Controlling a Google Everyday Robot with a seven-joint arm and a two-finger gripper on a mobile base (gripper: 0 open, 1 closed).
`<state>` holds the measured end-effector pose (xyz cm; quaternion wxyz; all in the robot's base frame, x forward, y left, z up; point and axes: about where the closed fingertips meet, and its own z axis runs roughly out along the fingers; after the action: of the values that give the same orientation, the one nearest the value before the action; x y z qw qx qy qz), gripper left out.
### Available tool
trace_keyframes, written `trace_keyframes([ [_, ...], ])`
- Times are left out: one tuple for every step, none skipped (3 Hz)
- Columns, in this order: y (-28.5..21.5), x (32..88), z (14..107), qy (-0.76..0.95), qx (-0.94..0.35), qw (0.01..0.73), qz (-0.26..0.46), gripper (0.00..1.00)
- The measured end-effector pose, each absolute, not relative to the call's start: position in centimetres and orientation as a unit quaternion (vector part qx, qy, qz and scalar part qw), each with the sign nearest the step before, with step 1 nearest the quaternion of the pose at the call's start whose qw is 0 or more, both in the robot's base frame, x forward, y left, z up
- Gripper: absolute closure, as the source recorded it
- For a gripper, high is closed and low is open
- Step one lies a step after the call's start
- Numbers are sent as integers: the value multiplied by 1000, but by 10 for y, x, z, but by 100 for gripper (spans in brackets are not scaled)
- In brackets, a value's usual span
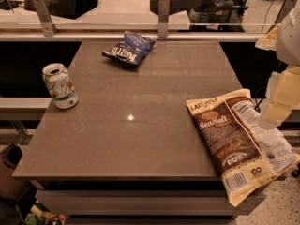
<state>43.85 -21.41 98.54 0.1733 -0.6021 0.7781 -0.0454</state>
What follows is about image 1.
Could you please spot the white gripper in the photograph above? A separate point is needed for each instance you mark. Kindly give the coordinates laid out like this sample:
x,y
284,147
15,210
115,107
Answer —
x,y
289,42

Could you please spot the brown sea salt chips bag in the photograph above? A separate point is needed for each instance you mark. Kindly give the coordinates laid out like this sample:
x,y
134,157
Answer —
x,y
246,155

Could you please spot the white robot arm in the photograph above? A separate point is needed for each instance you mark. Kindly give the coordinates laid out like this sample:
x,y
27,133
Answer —
x,y
284,39

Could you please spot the white green 7up can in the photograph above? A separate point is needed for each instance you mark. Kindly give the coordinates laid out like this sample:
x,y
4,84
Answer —
x,y
59,85

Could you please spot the black office chair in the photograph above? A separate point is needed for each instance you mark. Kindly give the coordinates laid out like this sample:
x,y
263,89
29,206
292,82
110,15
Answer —
x,y
226,13

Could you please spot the blue kettle chips bag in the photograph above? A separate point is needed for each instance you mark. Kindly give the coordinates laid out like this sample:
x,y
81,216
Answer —
x,y
131,50

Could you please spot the colourful items on floor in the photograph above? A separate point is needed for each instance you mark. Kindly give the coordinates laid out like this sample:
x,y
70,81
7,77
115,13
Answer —
x,y
39,215

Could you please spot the dark bin on floor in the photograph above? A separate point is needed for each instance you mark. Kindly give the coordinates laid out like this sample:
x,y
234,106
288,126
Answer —
x,y
11,189

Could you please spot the right metal glass bracket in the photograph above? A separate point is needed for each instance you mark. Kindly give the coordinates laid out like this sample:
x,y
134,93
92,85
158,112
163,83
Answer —
x,y
285,9

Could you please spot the metal glass bracket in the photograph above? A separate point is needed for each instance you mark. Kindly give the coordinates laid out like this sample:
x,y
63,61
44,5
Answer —
x,y
163,18
47,25
285,9

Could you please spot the middle metal glass bracket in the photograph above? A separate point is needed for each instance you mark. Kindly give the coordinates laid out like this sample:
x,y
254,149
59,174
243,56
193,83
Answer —
x,y
163,18

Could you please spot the left metal glass bracket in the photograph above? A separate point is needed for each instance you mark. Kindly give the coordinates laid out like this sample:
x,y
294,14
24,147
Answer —
x,y
47,25

